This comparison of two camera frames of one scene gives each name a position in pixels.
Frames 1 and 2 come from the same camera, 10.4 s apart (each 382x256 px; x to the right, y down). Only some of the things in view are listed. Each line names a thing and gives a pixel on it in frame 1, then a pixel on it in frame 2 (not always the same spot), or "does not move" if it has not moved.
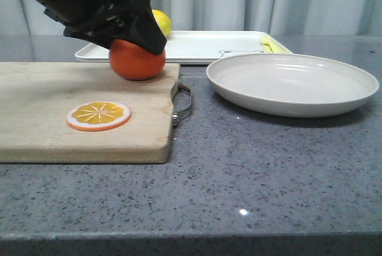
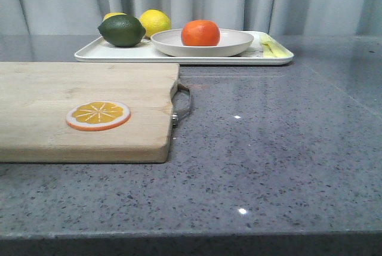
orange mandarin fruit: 129,62 -> 200,33
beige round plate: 290,85 -> 231,42
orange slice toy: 98,116 does not move
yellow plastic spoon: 270,45 does not move
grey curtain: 300,2 does not move
